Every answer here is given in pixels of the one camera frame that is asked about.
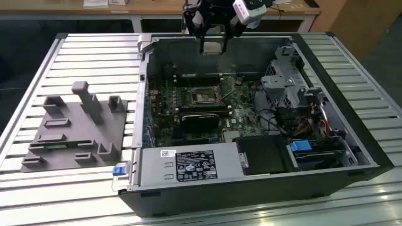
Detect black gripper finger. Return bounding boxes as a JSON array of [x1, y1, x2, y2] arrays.
[[183, 7, 214, 54], [222, 14, 249, 54]]

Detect silver CPU plate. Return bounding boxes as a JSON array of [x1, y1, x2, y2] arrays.
[[202, 42, 226, 56]]

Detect CPU socket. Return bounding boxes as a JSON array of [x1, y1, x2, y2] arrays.
[[190, 86, 225, 107]]

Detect metal disk bay cage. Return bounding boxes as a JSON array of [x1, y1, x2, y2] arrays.
[[260, 46, 325, 109]]

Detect black graphics card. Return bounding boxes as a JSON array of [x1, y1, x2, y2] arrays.
[[181, 113, 222, 133]]

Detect green motherboard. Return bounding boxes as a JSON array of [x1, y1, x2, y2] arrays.
[[143, 70, 270, 148]]

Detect wooden cabinet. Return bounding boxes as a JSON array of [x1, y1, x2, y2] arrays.
[[309, 0, 402, 62]]

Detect silver chipset heatsink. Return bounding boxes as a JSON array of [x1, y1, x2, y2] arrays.
[[222, 130, 241, 142]]

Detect wooden desk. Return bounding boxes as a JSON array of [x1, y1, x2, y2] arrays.
[[0, 0, 322, 33]]

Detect black drive box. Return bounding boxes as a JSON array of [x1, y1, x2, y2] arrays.
[[234, 135, 300, 177]]

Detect hard disk in blue carrier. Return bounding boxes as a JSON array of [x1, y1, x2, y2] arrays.
[[288, 139, 346, 171]]

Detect silver power supply unit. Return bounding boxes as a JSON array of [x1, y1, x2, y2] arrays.
[[138, 142, 246, 189]]

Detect gray parts rack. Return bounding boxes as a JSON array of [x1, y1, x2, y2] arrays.
[[19, 81, 130, 174]]

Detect green RAM stick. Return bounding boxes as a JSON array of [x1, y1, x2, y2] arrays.
[[31, 140, 94, 150]]

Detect blue case latch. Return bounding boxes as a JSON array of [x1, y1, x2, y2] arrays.
[[111, 165, 127, 177]]

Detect black open PC case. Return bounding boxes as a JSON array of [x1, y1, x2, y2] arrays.
[[118, 31, 396, 218]]

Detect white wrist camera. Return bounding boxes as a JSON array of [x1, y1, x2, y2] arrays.
[[233, 0, 269, 24]]

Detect black internal cable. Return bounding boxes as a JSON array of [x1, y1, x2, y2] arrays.
[[254, 107, 286, 136]]

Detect orange yellow wire bundle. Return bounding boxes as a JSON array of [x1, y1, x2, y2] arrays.
[[296, 101, 332, 142]]

